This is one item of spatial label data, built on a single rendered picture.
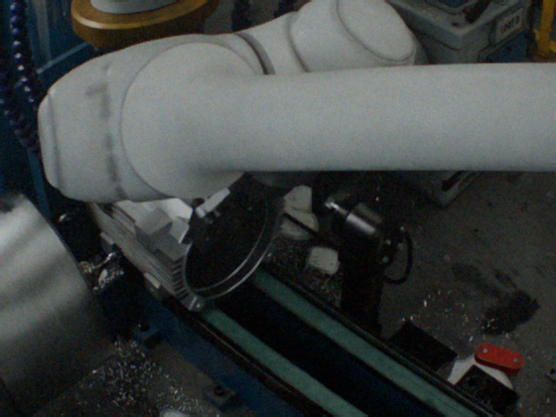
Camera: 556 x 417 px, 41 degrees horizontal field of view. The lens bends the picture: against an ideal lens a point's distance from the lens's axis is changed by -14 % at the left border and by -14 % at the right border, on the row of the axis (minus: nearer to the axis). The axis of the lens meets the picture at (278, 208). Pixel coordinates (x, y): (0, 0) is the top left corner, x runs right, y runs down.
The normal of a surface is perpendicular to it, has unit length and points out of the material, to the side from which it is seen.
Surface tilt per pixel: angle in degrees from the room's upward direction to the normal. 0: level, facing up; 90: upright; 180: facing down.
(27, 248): 25
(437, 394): 0
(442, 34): 90
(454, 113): 56
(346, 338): 0
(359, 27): 31
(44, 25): 90
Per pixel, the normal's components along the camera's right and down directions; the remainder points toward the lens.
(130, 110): -0.15, 0.07
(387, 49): 0.48, -0.18
